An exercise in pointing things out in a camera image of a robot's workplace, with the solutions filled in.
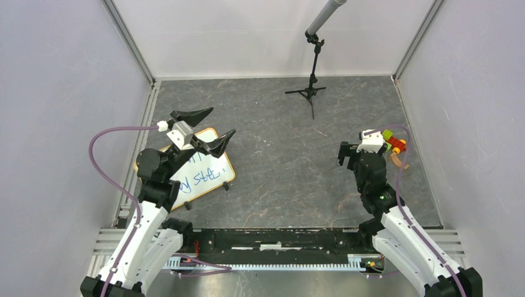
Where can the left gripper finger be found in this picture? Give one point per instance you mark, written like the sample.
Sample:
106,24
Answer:
216,147
192,118

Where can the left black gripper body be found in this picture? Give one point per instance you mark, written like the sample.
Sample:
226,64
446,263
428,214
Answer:
177,160

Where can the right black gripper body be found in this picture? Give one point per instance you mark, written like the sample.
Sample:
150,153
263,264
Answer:
356,164

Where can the yellow framed whiteboard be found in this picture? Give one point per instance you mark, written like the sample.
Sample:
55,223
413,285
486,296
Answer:
202,174

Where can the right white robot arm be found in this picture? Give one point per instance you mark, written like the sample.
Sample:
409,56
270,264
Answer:
394,232

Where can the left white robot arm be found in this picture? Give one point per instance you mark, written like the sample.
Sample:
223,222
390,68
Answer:
153,237

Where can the colourful toy brick car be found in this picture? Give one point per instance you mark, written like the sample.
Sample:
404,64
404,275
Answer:
394,144

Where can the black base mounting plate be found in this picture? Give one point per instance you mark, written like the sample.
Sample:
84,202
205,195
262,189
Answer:
280,246

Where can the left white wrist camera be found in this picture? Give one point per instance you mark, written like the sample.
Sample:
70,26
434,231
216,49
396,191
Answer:
181,135

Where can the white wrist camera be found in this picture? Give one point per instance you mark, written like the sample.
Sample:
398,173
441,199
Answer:
371,142
181,135

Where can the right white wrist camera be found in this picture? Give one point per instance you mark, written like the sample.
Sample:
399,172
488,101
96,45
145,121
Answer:
371,142

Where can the grey slotted cable duct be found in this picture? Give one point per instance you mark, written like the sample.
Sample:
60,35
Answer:
352,264

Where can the black tripod camera stand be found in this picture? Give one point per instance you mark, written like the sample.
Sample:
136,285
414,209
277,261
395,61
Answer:
312,37

